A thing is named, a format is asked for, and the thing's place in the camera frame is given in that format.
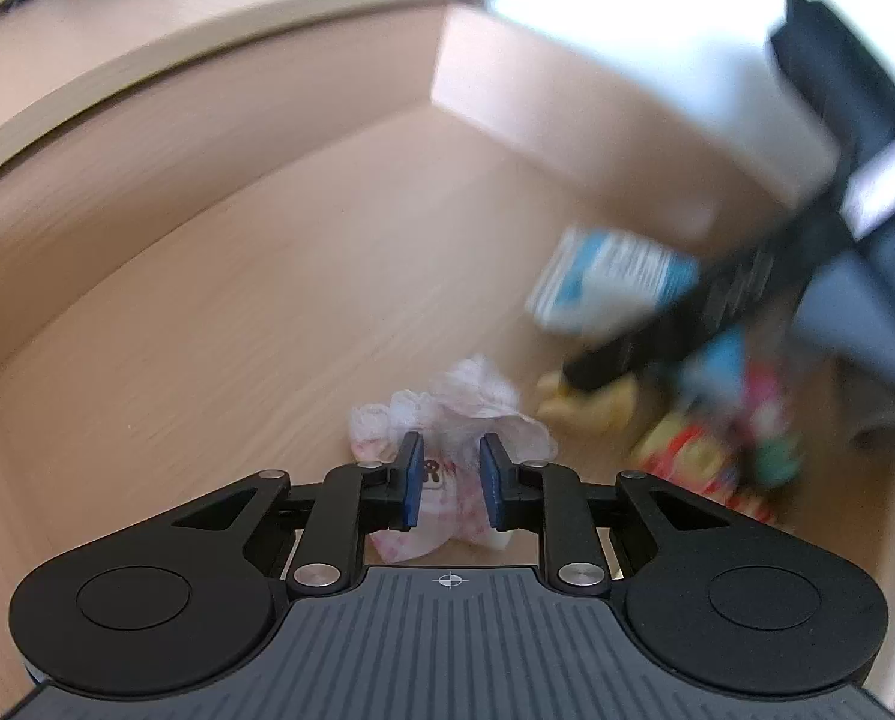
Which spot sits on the red hello kitty toy camera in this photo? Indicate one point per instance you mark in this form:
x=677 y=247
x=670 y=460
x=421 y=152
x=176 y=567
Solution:
x=729 y=436

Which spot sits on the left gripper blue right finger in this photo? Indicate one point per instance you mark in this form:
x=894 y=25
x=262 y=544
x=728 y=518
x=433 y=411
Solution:
x=550 y=501

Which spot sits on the yellow duck figurine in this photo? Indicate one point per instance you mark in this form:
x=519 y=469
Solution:
x=609 y=409

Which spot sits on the blue tissue pack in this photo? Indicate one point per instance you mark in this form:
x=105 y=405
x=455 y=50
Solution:
x=600 y=280

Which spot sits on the open wooden drawer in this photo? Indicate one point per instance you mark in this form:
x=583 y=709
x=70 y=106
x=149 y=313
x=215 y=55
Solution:
x=196 y=279

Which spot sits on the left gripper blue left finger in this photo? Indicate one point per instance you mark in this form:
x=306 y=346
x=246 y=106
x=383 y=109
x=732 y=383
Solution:
x=336 y=516

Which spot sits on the pink white bag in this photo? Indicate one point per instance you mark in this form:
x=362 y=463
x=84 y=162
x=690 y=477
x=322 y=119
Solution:
x=470 y=399

